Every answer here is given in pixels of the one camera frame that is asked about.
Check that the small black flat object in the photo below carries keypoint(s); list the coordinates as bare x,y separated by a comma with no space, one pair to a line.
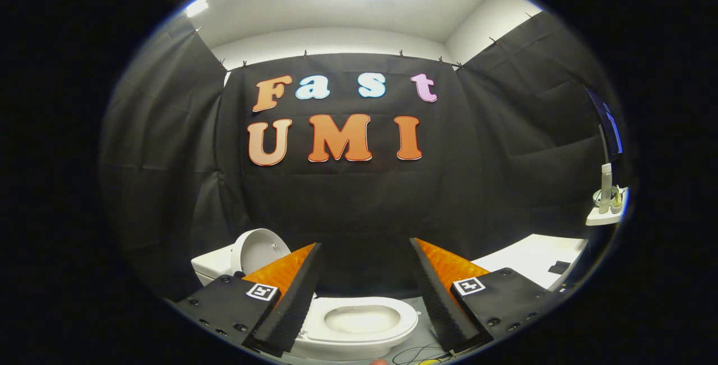
559,267

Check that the white toilet lid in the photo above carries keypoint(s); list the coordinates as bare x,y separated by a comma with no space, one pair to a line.
261,250

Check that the black backdrop cloth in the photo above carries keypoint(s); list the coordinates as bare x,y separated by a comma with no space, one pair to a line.
359,197

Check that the small white wall shelf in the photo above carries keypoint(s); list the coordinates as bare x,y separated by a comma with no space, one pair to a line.
600,219

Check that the white drawer cabinet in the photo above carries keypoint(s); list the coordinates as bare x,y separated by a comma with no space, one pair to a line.
527,258

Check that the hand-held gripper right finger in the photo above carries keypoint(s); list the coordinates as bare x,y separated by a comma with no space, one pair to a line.
440,303

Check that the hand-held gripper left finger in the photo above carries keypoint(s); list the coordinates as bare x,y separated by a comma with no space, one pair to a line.
294,303

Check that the white toilet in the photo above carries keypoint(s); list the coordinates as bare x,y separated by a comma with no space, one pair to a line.
359,342

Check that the small yellowish bottle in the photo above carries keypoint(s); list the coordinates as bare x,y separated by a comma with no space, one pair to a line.
617,199

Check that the tall grey bottle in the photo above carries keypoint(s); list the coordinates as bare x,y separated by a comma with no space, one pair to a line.
606,185

